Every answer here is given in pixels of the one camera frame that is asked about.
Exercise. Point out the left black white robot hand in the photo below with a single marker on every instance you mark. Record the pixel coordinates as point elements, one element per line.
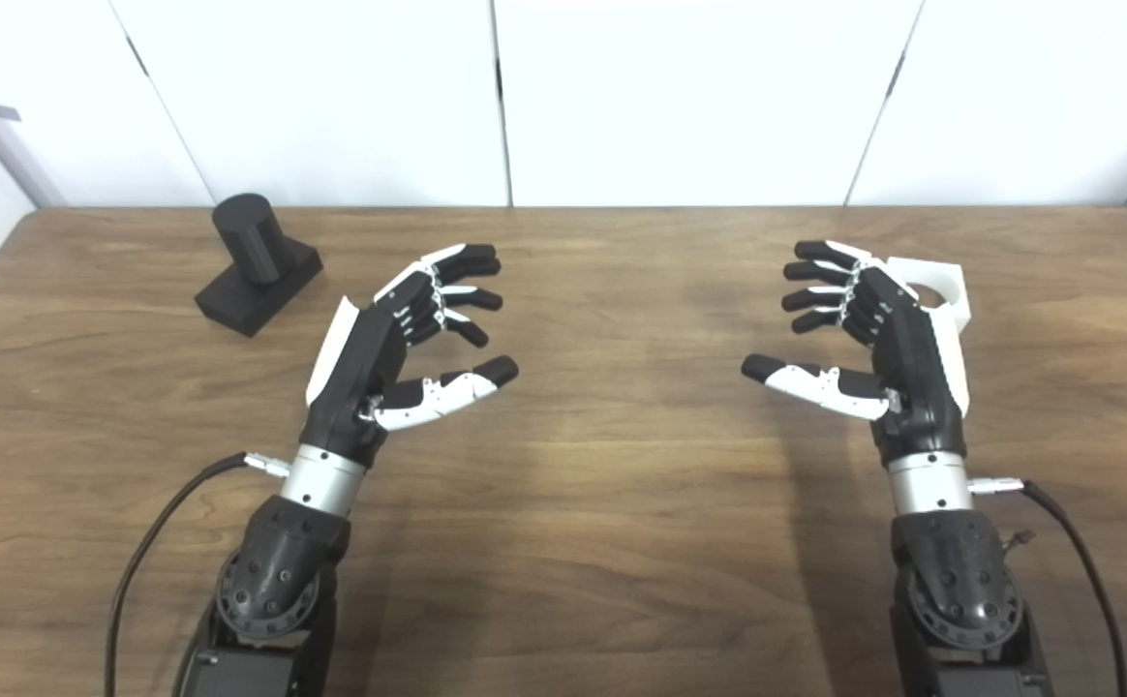
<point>355,358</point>

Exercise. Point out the black peg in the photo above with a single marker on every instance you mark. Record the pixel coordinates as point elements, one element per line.
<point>249,242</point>

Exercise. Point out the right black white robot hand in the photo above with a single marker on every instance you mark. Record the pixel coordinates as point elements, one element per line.
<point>917,363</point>

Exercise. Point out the white square piece with hole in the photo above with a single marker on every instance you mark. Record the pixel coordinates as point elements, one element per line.
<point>941,281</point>

